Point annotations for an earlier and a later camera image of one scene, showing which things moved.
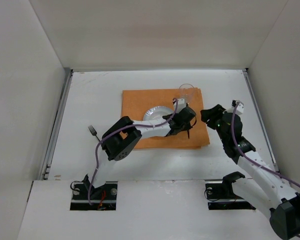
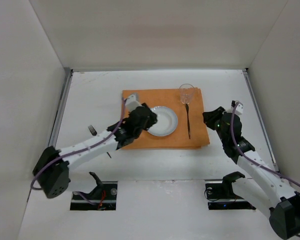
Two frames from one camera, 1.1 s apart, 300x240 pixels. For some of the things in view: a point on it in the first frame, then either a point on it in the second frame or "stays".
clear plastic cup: [187, 90] stays
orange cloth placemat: [136, 103] stays
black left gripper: [186, 120] -> [147, 117]
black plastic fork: [93, 132] stays
